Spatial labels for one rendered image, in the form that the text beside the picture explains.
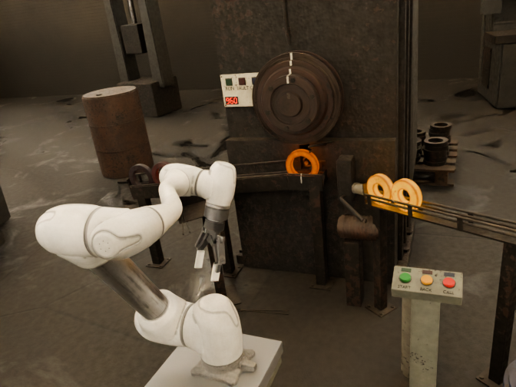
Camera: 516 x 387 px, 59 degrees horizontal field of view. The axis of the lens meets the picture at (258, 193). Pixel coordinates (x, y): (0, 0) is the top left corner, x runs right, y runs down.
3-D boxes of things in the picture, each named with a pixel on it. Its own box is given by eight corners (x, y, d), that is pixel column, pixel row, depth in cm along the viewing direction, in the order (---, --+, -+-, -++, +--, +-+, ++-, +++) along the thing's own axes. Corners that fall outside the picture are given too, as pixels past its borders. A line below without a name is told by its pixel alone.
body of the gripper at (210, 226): (229, 222, 167) (225, 246, 168) (219, 216, 174) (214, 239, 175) (211, 221, 163) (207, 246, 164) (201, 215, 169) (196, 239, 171)
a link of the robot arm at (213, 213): (223, 201, 174) (219, 216, 174) (201, 200, 168) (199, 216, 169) (234, 207, 166) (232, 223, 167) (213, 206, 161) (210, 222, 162)
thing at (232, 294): (194, 294, 279) (172, 186, 251) (236, 284, 284) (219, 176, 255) (198, 314, 261) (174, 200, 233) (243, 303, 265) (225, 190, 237)
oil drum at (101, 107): (123, 160, 552) (104, 85, 517) (164, 160, 530) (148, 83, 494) (90, 178, 503) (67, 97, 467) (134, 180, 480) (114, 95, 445)
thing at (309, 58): (261, 140, 255) (251, 54, 236) (345, 141, 237) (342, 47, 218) (257, 144, 249) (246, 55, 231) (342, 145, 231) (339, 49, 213)
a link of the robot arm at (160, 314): (193, 355, 166) (142, 345, 174) (206, 312, 175) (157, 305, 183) (76, 245, 108) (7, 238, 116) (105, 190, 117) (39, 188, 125)
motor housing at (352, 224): (345, 292, 264) (341, 209, 243) (384, 297, 255) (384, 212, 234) (340, 306, 253) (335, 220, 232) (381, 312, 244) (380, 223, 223)
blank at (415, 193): (394, 175, 211) (388, 177, 210) (421, 180, 198) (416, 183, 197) (396, 206, 216) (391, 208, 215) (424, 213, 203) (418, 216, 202)
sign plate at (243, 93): (226, 106, 264) (221, 74, 257) (267, 104, 254) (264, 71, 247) (224, 107, 262) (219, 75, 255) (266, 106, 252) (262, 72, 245)
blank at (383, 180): (369, 170, 224) (365, 173, 222) (394, 175, 211) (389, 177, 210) (372, 200, 229) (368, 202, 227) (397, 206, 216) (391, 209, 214)
